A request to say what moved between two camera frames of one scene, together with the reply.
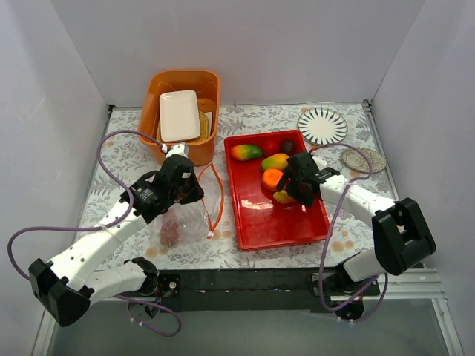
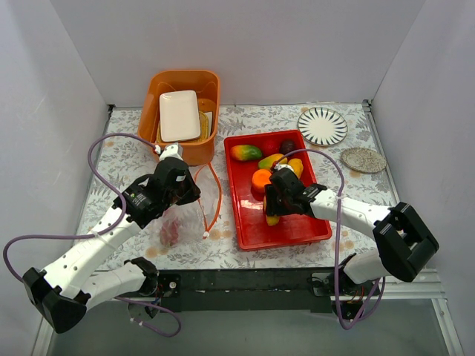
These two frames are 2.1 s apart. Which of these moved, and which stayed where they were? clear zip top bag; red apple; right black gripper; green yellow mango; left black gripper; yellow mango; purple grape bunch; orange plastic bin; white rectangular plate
Moved: clear zip top bag; yellow mango; right black gripper
Stayed: red apple; left black gripper; purple grape bunch; green yellow mango; orange plastic bin; white rectangular plate
